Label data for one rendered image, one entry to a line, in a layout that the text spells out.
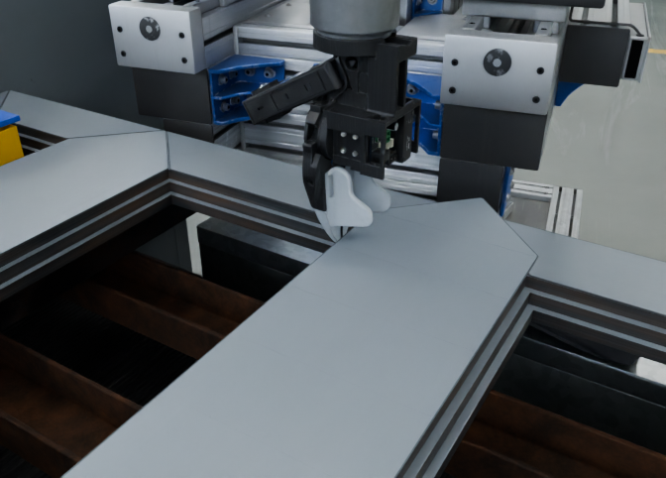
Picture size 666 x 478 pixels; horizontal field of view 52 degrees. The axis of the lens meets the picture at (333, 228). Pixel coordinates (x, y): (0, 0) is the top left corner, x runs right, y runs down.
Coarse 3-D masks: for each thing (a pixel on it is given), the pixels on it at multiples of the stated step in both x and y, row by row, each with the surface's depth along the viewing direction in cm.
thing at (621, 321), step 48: (48, 144) 93; (144, 192) 80; (192, 192) 81; (240, 192) 78; (48, 240) 70; (96, 240) 74; (288, 240) 75; (0, 288) 65; (528, 288) 63; (624, 336) 59; (480, 384) 54; (432, 432) 48
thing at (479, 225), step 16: (400, 208) 73; (416, 208) 73; (432, 208) 74; (448, 208) 74; (464, 208) 74; (432, 224) 70; (448, 224) 70; (464, 224) 70; (480, 224) 70; (496, 224) 70; (480, 240) 68; (496, 240) 68; (512, 240) 68
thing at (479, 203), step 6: (474, 198) 76; (480, 198) 76; (462, 204) 74; (468, 204) 74; (474, 204) 74; (480, 204) 74; (486, 204) 74; (480, 210) 73; (486, 210) 73; (492, 210) 73
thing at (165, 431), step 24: (144, 408) 48; (168, 408) 48; (192, 408) 48; (120, 432) 46; (144, 432) 46; (168, 432) 46; (192, 432) 46; (216, 432) 46; (240, 432) 46; (96, 456) 44; (120, 456) 44; (144, 456) 44; (168, 456) 44; (192, 456) 44; (216, 456) 44; (240, 456) 44; (264, 456) 44; (288, 456) 44
